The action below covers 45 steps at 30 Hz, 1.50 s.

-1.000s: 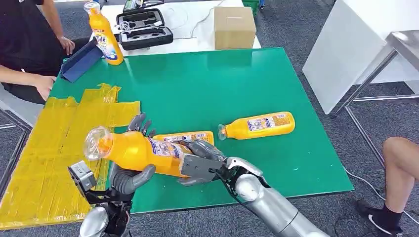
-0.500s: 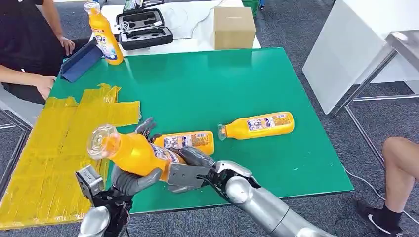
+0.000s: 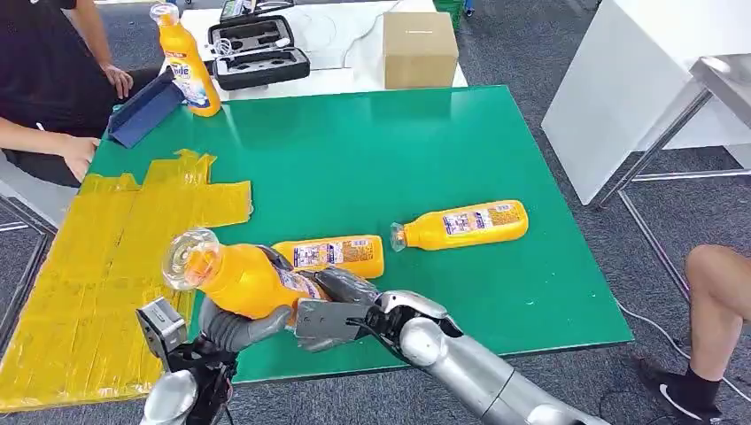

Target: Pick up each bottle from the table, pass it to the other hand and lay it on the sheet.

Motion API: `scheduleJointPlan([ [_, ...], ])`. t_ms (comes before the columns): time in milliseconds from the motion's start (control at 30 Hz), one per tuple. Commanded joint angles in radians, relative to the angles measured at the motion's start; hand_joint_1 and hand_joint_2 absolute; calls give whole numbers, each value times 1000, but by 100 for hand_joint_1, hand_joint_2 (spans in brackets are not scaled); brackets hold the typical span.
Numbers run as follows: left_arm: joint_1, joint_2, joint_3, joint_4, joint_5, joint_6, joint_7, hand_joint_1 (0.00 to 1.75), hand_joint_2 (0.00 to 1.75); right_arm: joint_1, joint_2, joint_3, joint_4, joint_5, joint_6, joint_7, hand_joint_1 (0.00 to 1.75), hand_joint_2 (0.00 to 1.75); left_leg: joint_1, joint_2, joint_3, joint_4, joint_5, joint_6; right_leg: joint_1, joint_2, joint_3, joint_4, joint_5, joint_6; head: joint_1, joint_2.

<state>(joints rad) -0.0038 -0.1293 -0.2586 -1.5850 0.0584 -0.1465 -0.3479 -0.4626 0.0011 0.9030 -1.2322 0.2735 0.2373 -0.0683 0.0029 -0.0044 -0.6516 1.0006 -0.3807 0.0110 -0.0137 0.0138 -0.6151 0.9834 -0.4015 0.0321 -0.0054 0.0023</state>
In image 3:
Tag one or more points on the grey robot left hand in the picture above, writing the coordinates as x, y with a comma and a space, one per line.
240, 334

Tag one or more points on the person's left hand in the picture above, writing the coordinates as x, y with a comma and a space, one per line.
119, 79

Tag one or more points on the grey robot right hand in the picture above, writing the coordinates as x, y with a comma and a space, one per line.
346, 287

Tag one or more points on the person's right hand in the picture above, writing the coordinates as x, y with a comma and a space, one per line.
79, 155

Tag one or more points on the orange drink bottle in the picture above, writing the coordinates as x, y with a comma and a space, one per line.
246, 281
469, 226
352, 255
188, 76

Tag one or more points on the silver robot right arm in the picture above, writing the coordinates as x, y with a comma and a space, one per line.
469, 375

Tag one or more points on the blue tablet folder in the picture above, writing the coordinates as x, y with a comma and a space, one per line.
144, 111

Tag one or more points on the white bench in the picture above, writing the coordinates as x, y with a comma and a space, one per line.
32, 193

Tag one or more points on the person in black top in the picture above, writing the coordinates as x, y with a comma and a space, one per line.
35, 64

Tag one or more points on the yellow taped sheet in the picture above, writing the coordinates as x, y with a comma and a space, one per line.
88, 275

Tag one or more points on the green table mat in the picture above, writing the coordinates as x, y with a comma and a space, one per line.
364, 152

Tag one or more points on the open black foam case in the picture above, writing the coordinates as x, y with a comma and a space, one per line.
258, 56

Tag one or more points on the white table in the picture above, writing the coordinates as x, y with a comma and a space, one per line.
340, 35

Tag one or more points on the brown cardboard box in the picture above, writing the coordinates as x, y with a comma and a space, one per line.
418, 53

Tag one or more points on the green crate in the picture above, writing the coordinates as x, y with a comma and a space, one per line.
449, 10

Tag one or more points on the white board panel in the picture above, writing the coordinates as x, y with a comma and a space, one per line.
616, 88

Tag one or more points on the black sneaker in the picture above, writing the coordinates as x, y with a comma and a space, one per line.
680, 396

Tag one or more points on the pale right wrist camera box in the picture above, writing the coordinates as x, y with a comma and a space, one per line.
328, 322

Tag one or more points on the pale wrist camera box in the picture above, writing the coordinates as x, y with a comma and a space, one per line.
328, 322
159, 328

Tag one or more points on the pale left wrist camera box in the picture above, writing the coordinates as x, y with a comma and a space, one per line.
159, 328

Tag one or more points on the grey metal floor frame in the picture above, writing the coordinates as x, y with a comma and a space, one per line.
32, 258

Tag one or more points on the steel frame table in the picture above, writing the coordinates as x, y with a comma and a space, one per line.
727, 82

